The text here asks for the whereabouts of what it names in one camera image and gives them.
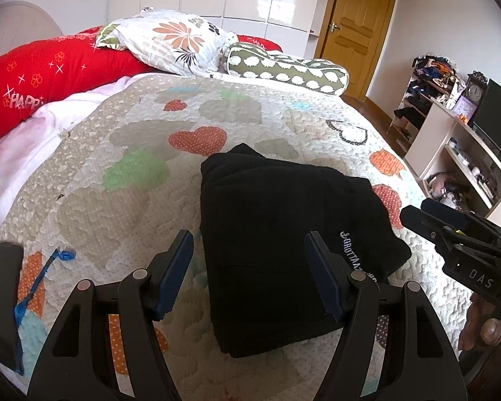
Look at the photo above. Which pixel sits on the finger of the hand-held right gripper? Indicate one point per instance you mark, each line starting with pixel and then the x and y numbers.
pixel 421 223
pixel 442 213

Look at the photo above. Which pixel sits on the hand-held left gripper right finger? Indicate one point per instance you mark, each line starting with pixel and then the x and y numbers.
pixel 322 277

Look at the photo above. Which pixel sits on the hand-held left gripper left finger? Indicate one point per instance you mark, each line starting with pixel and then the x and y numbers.
pixel 176 267

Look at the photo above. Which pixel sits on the black pants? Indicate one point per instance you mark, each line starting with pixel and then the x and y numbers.
pixel 275 225

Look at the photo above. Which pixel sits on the person's right hand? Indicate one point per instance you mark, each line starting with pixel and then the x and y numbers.
pixel 486 330

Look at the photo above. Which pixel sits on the white media cabinet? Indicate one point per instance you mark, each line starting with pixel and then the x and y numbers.
pixel 438 142

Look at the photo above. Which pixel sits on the quilted heart-print bedspread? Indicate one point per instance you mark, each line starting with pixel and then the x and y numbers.
pixel 150 167

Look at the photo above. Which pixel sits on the black flat screen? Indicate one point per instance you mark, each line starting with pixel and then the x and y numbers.
pixel 499 121

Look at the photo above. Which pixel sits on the cluttered open shelf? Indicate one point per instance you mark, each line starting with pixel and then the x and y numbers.
pixel 421 87

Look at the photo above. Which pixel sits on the dark ornate table clock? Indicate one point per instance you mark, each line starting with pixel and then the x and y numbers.
pixel 476 90

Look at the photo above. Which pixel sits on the black rectangular pad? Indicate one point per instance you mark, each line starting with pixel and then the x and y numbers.
pixel 0 296

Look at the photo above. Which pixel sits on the white fleece blanket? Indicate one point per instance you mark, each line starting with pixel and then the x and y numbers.
pixel 33 133

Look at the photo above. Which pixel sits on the wooden door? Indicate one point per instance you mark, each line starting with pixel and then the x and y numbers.
pixel 359 33

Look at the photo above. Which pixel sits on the green dotted bolster pillow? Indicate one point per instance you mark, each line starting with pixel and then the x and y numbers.
pixel 284 69

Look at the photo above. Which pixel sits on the red printed pillow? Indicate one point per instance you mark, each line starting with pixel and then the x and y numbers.
pixel 58 71
pixel 259 44

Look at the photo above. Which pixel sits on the floral white pillow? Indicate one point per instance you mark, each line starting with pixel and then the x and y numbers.
pixel 171 37

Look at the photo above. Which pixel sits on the white bed headboard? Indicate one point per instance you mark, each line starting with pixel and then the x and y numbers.
pixel 21 29

